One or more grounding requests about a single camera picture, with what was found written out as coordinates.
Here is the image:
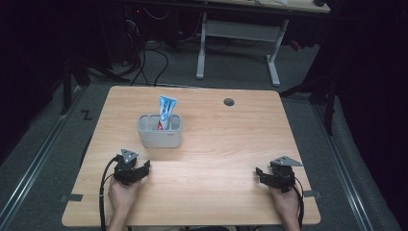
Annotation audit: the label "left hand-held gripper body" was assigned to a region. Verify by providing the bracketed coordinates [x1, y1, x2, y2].
[113, 148, 142, 187]

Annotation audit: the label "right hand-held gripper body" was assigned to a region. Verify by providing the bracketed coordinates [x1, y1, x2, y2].
[268, 155, 303, 193]

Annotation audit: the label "translucent white plastic container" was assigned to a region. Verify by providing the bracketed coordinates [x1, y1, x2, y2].
[137, 114, 183, 149]

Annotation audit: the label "blue and red toothpaste tube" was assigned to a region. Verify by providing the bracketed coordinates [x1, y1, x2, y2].
[157, 94, 178, 132]

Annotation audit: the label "person's right hand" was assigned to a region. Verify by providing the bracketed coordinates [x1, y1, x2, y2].
[268, 186, 302, 222]

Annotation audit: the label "person's left hand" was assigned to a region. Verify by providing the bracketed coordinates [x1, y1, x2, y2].
[107, 177, 142, 219]

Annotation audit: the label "black metal stand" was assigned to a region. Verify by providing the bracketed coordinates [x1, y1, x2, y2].
[60, 54, 94, 116]
[279, 73, 338, 136]

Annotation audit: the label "dark computer case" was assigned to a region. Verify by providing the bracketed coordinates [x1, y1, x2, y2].
[109, 4, 145, 65]

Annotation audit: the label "white-legged wooden desk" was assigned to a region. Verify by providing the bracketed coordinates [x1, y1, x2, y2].
[179, 0, 331, 88]

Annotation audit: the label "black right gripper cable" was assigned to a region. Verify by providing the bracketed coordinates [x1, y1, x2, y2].
[290, 176, 306, 230]

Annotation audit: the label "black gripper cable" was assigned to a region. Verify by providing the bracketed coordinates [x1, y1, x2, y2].
[98, 155, 122, 231]
[290, 176, 306, 230]

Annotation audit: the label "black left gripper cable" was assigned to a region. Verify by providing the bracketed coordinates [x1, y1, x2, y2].
[98, 155, 122, 231]

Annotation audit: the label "metal floor rail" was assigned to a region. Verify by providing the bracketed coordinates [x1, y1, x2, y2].
[312, 104, 374, 231]
[0, 86, 85, 230]

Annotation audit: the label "black floor cables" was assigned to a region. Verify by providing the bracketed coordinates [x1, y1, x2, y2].
[123, 13, 171, 88]

